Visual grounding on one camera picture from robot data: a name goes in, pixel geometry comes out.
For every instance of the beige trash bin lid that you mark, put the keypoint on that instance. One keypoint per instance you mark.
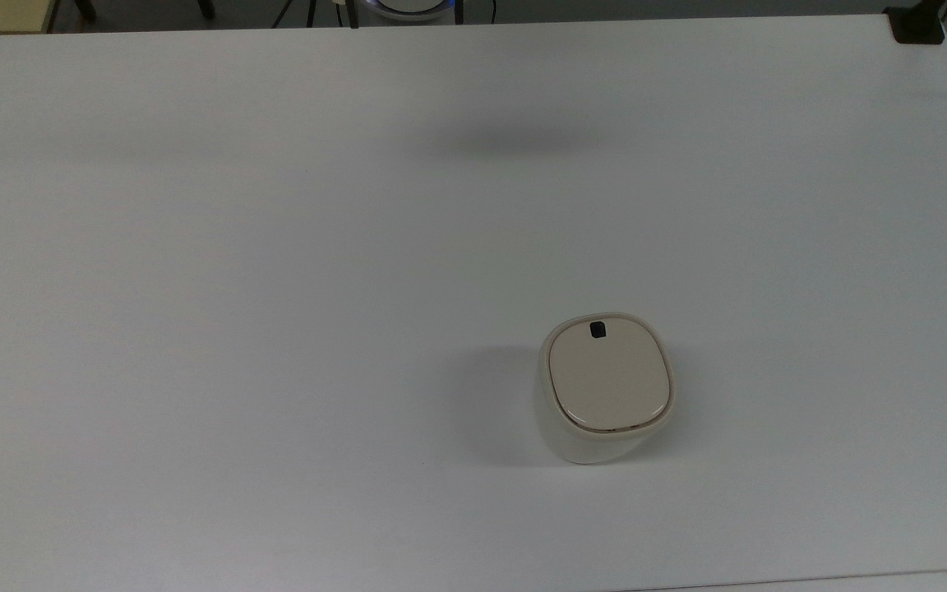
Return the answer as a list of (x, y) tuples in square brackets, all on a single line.
[(609, 378)]

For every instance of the cream desktop trash bin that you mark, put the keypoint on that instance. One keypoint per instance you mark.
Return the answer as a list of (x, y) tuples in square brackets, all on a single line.
[(570, 446)]

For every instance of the black tripod leg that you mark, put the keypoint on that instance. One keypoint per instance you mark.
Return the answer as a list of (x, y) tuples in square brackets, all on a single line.
[(86, 10), (205, 8)]

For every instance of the black table clamp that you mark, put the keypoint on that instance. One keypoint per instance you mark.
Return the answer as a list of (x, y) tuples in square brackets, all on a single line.
[(917, 26)]

